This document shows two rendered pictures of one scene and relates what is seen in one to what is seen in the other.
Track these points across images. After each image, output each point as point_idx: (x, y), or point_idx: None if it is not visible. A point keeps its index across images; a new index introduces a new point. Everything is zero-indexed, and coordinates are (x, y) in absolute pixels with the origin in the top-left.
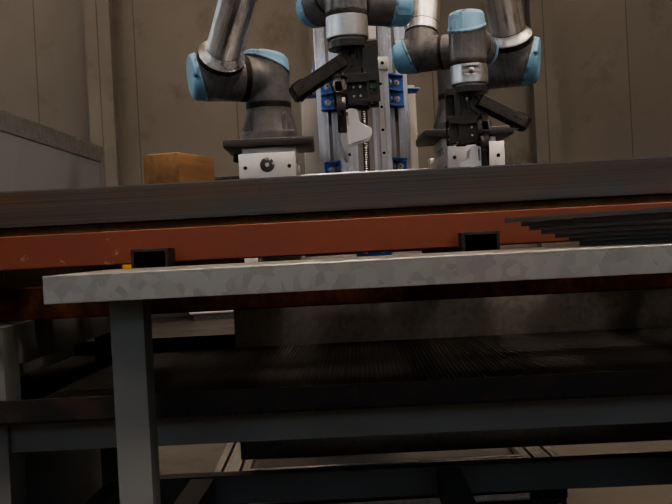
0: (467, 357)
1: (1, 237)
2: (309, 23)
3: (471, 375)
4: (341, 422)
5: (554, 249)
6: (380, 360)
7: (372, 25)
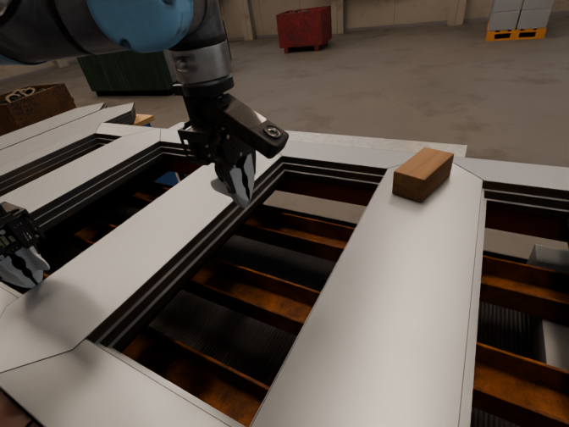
0: (200, 317)
1: None
2: (173, 41)
3: (253, 260)
4: None
5: (301, 135)
6: (245, 346)
7: (70, 58)
